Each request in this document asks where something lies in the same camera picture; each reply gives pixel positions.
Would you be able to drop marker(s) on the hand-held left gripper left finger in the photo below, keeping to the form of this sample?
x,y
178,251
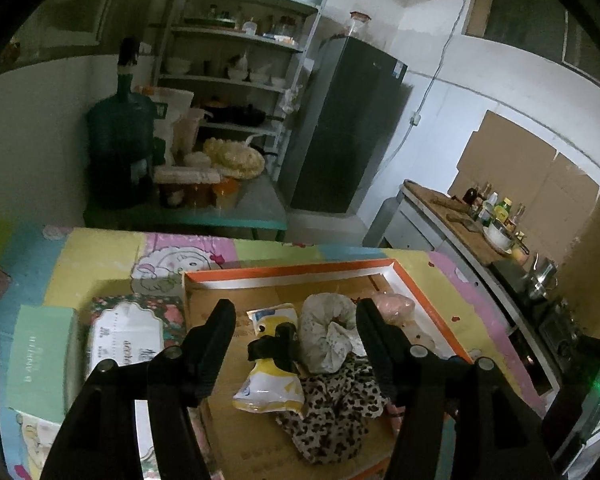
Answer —
x,y
215,340

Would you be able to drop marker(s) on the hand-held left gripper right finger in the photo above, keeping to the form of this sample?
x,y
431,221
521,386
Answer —
x,y
375,340

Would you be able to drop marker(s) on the pinkish plush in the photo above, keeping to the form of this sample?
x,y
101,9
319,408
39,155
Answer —
x,y
397,307

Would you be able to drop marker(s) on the white floral cloth bundle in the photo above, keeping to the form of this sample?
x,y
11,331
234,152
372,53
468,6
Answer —
x,y
320,330

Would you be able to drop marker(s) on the yellow white pouch black clip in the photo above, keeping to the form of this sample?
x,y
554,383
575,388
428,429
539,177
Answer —
x,y
267,390

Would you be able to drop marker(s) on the leopard print cloth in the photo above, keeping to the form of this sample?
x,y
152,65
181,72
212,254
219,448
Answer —
x,y
330,410

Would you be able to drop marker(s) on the orange rimmed cardboard box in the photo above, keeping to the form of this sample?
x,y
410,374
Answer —
x,y
260,440

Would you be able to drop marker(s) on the floral tissue pack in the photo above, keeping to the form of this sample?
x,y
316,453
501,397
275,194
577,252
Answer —
x,y
125,330

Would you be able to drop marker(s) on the cartoon printed bedsheet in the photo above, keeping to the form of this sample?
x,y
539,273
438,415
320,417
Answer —
x,y
105,260

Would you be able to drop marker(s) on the small teal table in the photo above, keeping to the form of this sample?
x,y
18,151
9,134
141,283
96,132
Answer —
x,y
250,205

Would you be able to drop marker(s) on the metal kettle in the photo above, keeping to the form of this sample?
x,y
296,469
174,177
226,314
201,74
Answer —
x,y
542,275

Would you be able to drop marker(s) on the orange plastic container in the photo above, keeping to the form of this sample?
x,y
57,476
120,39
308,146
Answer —
x,y
226,194

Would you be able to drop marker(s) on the kitchen knife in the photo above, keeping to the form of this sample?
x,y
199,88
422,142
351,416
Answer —
x,y
467,224

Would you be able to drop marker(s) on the wooden top kitchen counter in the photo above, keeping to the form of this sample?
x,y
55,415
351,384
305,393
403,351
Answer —
x,y
440,205

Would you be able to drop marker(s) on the black gas stove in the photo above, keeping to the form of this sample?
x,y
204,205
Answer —
x,y
510,270

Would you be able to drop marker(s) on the white bowl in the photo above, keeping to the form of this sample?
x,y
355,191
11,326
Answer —
x,y
497,237

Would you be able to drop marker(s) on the yellow cup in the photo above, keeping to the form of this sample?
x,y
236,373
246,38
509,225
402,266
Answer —
x,y
520,255

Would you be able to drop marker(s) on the white foam package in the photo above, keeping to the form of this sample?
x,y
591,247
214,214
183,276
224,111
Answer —
x,y
187,175

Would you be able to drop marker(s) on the green tissue box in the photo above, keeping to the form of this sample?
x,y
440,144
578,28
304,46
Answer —
x,y
40,360

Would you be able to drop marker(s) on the cluster of condiment bottles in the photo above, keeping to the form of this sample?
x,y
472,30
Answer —
x,y
502,210

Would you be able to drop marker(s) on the pale yellow cabbage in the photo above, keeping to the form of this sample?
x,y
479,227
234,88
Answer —
x,y
232,157

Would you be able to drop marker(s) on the translucent plastic container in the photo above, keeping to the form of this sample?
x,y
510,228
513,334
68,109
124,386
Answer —
x,y
187,130

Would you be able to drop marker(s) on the blue water jug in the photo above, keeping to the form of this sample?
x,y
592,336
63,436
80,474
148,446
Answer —
x,y
120,150

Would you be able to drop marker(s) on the dark grey refrigerator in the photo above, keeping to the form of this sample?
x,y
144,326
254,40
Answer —
x,y
340,125

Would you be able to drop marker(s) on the black wok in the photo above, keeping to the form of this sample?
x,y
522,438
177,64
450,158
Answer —
x,y
235,114

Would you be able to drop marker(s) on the white sack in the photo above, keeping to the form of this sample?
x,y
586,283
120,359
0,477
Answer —
x,y
172,110

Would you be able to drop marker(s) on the white plastic bag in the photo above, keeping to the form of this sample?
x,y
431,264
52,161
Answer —
x,y
290,100

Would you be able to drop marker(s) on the stack of white bowls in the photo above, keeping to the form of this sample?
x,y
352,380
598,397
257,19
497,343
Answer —
x,y
177,66

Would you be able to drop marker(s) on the black water pump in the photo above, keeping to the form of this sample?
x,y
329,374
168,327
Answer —
x,y
127,60

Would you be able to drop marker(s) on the white metal shelf rack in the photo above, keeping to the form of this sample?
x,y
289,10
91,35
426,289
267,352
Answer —
x,y
240,40

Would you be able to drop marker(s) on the glass jar with red lid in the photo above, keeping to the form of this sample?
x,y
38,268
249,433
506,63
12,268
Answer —
x,y
358,25

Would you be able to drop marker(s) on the row of glass jars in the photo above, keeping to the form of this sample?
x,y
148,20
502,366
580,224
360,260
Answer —
x,y
250,25

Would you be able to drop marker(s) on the high window with grille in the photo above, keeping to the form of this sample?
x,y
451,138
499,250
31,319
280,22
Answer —
x,y
525,20

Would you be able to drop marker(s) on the sliding glass window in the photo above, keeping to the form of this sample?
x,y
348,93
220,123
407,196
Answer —
x,y
80,5

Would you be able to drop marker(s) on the wall socket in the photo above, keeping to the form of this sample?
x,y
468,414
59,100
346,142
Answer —
x,y
416,119

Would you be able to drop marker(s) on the brown cardboard wall panel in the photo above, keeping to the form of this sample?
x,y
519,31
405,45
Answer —
x,y
520,160

